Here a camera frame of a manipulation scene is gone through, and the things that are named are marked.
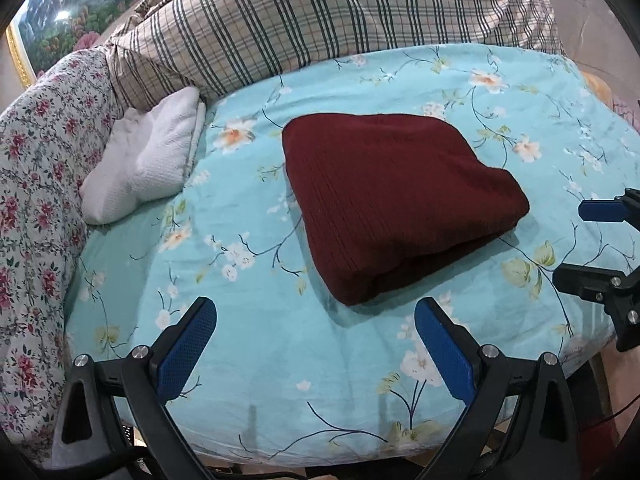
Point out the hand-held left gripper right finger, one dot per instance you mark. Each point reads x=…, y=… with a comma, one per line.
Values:
x=445, y=355

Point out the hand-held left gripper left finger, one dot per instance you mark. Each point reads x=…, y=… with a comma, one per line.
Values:
x=187, y=350

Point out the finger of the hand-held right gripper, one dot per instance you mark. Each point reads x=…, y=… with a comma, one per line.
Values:
x=600, y=210
x=590, y=280

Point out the maroon knit sweater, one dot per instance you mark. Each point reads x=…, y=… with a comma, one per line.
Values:
x=390, y=195

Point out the light blue floral bed sheet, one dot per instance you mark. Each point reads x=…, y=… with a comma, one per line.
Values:
x=250, y=335

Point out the orange cloth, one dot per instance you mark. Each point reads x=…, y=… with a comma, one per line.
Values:
x=596, y=87

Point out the white textured pillow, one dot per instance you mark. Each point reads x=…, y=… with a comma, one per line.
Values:
x=145, y=160

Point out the pink floral quilt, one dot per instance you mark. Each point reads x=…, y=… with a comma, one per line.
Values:
x=40, y=185

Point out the beige plaid quilt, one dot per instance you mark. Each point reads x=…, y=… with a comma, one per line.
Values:
x=300, y=20

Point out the framed landscape wall painting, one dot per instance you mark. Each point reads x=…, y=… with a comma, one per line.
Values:
x=85, y=5

